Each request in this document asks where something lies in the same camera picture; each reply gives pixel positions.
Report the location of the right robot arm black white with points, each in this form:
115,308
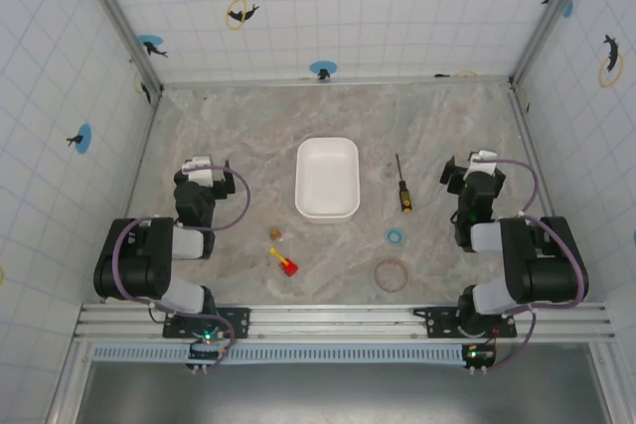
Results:
541,265

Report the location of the black base plate left arm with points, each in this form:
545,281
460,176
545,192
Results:
238,322

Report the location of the small brown cork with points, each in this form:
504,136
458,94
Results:
275,234

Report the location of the aluminium mounting rail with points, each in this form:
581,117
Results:
348,317

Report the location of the red yellow toy shovel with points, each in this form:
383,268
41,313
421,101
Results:
286,265

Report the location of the dolphin sticker blue disc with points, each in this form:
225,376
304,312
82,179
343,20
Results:
82,138
323,70
150,44

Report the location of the aluminium frame post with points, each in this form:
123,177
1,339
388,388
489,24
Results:
119,22
551,17

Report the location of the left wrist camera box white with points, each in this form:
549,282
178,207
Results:
200,172

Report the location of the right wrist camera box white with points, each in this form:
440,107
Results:
483,160

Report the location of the aluminium frame bar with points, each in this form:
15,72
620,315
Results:
338,80

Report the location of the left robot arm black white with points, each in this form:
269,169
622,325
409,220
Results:
134,265

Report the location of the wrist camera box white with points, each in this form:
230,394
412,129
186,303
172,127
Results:
483,160
200,172

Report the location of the black base plate right arm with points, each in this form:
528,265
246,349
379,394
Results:
437,322

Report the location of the white plastic bin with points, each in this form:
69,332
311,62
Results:
327,181

